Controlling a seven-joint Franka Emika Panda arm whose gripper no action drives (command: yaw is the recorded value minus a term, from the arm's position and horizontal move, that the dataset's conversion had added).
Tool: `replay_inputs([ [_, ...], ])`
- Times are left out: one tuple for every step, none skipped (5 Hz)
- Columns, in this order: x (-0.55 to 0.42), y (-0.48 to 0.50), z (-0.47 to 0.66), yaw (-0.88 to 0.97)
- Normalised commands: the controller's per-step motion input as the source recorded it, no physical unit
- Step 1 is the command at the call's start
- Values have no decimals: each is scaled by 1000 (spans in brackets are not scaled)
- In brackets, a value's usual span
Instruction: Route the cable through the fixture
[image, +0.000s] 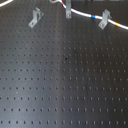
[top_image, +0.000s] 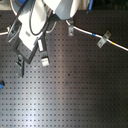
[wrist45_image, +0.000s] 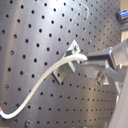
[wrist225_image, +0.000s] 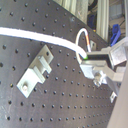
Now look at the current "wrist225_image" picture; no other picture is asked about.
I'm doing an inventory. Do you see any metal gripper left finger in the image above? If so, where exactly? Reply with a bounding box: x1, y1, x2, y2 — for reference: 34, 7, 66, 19
80, 64, 126, 102

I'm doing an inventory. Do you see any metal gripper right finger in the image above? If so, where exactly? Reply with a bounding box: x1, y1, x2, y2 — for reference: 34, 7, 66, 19
88, 42, 128, 67

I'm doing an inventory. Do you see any white thick cable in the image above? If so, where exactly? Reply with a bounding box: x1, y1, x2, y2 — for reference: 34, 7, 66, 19
0, 26, 89, 60

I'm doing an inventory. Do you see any blue clamp object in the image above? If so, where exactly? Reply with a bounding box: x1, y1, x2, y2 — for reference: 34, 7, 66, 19
111, 24, 121, 45

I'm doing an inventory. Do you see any black perforated breadboard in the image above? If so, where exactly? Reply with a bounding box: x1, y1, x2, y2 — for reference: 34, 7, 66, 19
0, 0, 114, 128

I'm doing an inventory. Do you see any thin white sensor wire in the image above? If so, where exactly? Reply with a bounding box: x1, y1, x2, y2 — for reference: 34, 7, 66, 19
75, 28, 92, 64

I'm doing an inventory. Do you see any aluminium frame profile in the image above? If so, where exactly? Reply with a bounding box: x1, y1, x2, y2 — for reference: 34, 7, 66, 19
96, 0, 109, 41

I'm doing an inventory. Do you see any metal cable clip bracket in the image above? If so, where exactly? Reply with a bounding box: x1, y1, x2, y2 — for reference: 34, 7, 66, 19
17, 45, 54, 98

